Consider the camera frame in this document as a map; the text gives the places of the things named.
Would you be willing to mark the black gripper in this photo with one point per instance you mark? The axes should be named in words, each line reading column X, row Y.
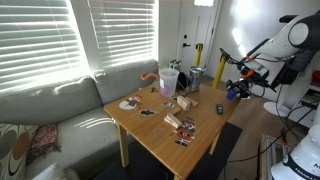
column 244, row 88

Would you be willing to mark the green toy car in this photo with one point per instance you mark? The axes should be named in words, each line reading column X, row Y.
column 219, row 109

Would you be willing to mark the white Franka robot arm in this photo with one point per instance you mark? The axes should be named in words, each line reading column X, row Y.
column 286, row 43

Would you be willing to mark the tall yellow pole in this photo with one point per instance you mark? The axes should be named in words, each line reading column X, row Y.
column 219, row 73

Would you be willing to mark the metal tumbler cup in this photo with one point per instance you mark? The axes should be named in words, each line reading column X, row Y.
column 196, row 78

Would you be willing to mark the single wooden block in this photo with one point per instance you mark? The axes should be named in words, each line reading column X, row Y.
column 192, row 101

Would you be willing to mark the white round stand base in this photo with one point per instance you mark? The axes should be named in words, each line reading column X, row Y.
column 271, row 110

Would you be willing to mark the short yellow pole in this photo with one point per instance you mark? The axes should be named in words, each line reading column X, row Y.
column 199, row 53

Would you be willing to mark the black round object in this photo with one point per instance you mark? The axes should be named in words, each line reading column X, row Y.
column 182, row 81

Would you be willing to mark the black folding stand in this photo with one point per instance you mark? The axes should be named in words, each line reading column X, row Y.
column 290, row 75

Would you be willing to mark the red green Santa cutout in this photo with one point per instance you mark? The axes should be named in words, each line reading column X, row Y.
column 185, row 131

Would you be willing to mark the green print clear package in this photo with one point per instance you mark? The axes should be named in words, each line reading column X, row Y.
column 175, row 64

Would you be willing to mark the clear plastic pitcher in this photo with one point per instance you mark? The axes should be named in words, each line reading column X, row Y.
column 168, row 81

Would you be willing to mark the small square sticker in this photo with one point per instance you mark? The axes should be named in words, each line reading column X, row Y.
column 168, row 104

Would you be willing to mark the leaning wooden block stack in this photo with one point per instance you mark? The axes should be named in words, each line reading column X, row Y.
column 172, row 120

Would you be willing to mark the white door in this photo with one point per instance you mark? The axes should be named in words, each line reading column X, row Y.
column 193, row 26

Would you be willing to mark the white shelf unit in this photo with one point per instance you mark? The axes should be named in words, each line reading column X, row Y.
column 311, row 100

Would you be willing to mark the red box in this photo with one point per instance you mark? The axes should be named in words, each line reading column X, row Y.
column 316, row 76

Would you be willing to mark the orange plush octopus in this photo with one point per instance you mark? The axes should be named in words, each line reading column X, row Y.
column 148, row 76

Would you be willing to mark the wooden table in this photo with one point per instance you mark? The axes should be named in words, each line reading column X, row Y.
column 156, row 133

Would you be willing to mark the dark penguin sticker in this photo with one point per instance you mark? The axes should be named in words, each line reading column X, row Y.
column 147, row 112

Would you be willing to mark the snowman cutout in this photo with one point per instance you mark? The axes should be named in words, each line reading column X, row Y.
column 129, row 102

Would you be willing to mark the dark floor rug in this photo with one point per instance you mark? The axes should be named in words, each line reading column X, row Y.
column 150, row 166

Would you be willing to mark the narrow white window blind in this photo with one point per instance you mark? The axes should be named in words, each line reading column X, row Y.
column 126, row 30

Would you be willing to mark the grey fabric sofa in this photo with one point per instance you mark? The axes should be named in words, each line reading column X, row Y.
column 76, row 110

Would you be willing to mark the red patterned cloth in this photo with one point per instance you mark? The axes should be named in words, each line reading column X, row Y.
column 43, row 141

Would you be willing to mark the wide white window blind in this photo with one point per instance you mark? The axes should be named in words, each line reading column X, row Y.
column 36, row 43

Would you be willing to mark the circle pattern cushion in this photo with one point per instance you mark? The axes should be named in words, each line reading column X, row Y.
column 13, row 150

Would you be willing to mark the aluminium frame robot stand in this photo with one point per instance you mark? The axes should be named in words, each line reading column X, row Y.
column 266, row 156

